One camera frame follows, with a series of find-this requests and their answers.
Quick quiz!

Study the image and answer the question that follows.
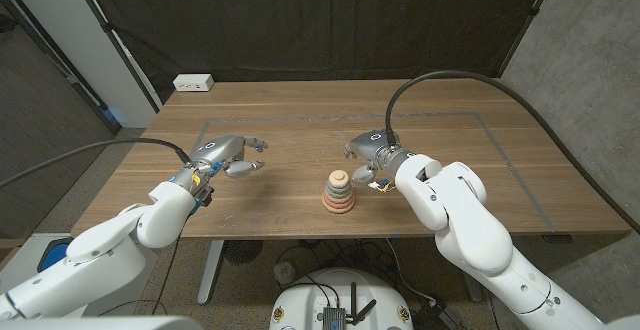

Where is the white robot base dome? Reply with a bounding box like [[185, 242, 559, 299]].
[[268, 267, 415, 330]]

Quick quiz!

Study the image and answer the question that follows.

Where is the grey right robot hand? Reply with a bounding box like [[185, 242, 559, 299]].
[[343, 129, 416, 185]]

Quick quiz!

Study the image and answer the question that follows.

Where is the white table leg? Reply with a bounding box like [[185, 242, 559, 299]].
[[196, 239, 226, 305]]

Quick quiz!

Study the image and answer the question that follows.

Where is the black backdrop stand pole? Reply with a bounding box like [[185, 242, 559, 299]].
[[66, 0, 162, 114], [497, 0, 561, 79]]

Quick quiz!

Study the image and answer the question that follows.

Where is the white robot torso edge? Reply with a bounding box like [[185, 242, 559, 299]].
[[0, 315, 204, 330]]

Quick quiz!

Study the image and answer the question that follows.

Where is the black round floor fan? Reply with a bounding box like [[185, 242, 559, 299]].
[[223, 239, 264, 265]]

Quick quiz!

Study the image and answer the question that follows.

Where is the grey round floor object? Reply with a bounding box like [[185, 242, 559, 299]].
[[273, 261, 297, 285]]

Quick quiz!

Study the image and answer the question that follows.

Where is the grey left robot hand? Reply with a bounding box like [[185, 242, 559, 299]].
[[168, 134, 270, 195]]

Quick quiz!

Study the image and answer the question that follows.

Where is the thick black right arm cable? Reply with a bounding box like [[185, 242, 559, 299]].
[[384, 69, 640, 234]]

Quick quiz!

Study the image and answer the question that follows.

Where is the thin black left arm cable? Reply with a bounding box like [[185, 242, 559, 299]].
[[151, 234, 182, 317]]

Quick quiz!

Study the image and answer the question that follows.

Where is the radio box with black antennas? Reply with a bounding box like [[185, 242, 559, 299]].
[[322, 282, 379, 330]]

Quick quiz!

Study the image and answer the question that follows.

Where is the blue foot pedal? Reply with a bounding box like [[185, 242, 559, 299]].
[[37, 237, 75, 273]]

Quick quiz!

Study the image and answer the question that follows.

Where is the black backdrop curtain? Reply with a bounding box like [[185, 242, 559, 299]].
[[77, 0, 559, 104]]

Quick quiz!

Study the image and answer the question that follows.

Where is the black power adapter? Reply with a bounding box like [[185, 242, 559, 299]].
[[414, 299, 461, 330]]

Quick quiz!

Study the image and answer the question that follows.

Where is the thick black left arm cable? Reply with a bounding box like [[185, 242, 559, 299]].
[[0, 137, 192, 190]]

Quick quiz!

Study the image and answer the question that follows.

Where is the white power strip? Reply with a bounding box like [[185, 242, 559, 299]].
[[172, 73, 215, 93]]

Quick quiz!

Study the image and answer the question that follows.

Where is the coral red ring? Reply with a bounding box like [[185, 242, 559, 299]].
[[321, 199, 357, 211]]

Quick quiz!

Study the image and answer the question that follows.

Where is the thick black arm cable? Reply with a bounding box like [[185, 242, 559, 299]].
[[384, 69, 640, 234], [0, 137, 192, 190]]

